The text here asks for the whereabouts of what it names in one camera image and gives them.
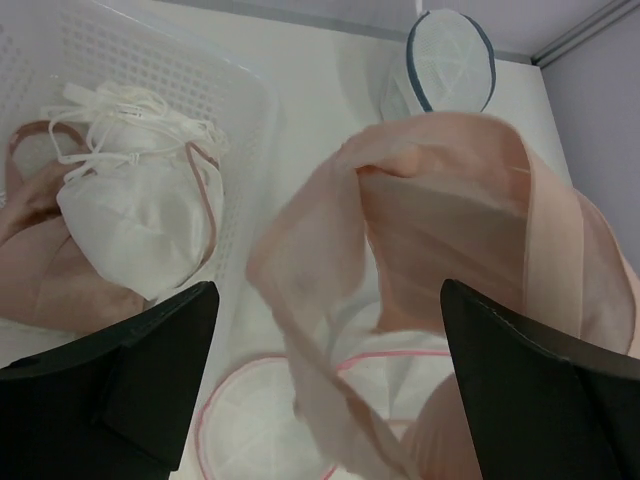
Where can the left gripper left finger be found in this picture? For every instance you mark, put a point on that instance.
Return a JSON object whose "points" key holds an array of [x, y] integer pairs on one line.
{"points": [[115, 404]]}

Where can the right aluminium frame post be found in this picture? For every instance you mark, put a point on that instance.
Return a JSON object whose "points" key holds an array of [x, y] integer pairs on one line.
{"points": [[596, 23]]}

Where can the pink-trimmed mesh laundry bag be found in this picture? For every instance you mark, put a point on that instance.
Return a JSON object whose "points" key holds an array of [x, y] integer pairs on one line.
{"points": [[340, 417]]}

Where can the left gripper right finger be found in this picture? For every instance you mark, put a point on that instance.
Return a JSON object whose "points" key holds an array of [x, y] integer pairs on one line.
{"points": [[540, 404]]}

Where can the blue-trimmed mesh laundry bag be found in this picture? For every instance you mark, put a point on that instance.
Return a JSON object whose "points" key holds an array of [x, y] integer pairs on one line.
{"points": [[447, 64]]}

